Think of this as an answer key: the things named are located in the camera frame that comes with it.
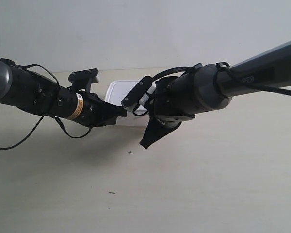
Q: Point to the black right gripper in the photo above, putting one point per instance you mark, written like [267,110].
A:
[167,109]

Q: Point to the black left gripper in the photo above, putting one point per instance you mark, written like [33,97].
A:
[94,115]

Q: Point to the white lidded plastic container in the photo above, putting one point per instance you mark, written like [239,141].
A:
[116,91]

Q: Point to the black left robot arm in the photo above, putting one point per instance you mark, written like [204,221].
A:
[38,95]

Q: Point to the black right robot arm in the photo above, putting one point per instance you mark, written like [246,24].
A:
[205,88]

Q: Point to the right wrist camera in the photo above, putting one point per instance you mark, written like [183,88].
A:
[132,98]

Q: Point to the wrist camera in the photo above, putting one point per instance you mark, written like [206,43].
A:
[82,80]
[132,98]

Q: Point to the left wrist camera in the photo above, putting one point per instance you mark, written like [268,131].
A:
[82,80]

